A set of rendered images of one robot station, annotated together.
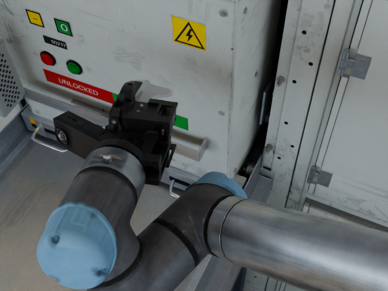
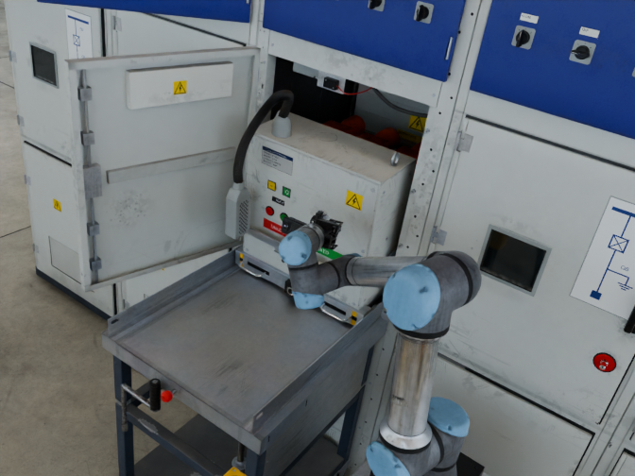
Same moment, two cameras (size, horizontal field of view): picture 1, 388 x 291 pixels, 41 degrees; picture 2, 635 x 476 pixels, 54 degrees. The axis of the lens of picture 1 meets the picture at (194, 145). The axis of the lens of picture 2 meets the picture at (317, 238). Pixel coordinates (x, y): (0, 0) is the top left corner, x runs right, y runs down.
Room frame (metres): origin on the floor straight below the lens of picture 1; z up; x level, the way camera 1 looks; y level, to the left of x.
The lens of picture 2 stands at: (-1.01, -0.05, 2.09)
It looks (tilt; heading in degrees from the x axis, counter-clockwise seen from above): 30 degrees down; 5
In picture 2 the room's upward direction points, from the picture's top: 9 degrees clockwise
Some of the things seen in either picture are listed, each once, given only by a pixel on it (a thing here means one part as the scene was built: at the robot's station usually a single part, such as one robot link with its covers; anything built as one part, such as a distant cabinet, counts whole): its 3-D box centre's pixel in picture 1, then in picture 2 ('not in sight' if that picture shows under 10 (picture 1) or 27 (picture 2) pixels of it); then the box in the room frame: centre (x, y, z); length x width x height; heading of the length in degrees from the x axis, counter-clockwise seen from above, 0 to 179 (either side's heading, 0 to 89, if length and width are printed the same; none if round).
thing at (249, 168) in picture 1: (252, 171); not in sight; (0.69, -0.13, 0.85); 0.05 x 0.02 x 0.05; 155
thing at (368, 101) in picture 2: not in sight; (417, 125); (1.38, -0.16, 1.28); 0.58 x 0.02 x 0.19; 65
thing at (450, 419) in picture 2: not in sight; (438, 430); (0.09, -0.31, 0.99); 0.13 x 0.12 x 0.14; 139
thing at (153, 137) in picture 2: not in sight; (169, 166); (0.76, 0.62, 1.21); 0.63 x 0.07 x 0.74; 140
